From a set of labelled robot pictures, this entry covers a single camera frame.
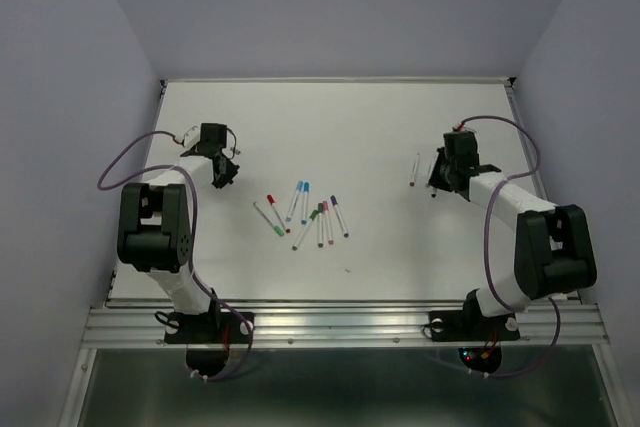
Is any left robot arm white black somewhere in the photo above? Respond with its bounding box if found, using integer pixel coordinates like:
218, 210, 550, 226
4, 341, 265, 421
117, 123, 239, 341

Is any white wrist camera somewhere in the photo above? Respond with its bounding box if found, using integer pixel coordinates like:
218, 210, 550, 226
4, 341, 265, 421
452, 123, 477, 134
173, 125, 201, 150

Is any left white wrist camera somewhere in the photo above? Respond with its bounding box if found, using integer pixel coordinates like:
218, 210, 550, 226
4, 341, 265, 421
173, 125, 201, 150

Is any pink capped pen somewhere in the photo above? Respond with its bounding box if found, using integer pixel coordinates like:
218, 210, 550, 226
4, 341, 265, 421
322, 200, 334, 245

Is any dark red capped pen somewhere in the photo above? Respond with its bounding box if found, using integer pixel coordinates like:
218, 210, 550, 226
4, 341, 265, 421
409, 153, 420, 187

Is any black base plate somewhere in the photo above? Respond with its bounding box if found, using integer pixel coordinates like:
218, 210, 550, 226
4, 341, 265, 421
421, 310, 520, 376
154, 311, 255, 383

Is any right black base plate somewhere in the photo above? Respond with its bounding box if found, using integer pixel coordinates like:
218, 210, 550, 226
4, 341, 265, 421
421, 310, 520, 376

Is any purple capped pen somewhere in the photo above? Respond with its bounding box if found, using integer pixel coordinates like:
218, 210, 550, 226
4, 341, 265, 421
330, 195, 350, 238

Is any aluminium front rail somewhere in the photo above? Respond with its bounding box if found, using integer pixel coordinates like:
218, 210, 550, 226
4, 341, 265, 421
81, 300, 610, 349

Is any light blue capped pen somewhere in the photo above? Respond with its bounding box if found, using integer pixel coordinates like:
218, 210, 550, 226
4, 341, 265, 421
285, 180, 304, 223

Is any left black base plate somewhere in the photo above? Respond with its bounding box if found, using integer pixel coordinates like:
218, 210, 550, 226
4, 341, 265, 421
154, 311, 255, 383

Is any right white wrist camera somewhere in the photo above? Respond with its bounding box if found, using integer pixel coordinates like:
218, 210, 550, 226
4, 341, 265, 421
452, 123, 477, 134

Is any green tipped white pen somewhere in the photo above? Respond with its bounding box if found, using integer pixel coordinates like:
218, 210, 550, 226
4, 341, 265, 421
253, 201, 286, 238

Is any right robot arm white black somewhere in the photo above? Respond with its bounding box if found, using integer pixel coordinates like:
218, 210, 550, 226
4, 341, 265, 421
429, 130, 597, 337

